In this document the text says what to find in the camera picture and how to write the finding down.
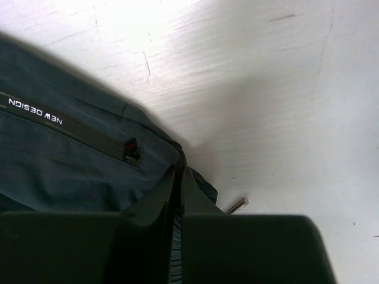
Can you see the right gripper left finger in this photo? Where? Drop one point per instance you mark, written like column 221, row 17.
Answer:
column 150, row 232

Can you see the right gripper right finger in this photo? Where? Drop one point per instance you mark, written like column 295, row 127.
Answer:
column 193, row 200

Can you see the dark navy shorts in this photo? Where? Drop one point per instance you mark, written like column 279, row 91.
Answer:
column 73, row 159

